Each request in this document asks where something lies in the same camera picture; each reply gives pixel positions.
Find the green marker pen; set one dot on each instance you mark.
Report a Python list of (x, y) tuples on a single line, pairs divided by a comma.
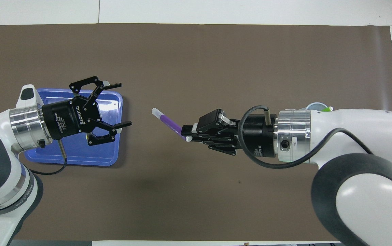
[(326, 109)]

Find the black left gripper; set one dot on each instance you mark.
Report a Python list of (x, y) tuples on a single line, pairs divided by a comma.
[(66, 119)]

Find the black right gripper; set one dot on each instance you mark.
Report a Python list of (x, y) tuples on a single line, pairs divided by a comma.
[(261, 136)]

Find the brown table mat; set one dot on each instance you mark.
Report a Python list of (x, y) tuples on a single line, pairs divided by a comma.
[(199, 54)]

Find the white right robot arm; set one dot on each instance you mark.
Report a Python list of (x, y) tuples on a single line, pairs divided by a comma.
[(353, 126)]

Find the blue plastic tray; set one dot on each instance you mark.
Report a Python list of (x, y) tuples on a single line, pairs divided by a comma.
[(76, 155)]

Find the pale blue pen cup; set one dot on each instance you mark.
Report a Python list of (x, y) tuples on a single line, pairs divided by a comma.
[(317, 106)]

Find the purple marker pen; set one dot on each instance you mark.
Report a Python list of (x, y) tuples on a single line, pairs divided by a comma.
[(168, 122)]

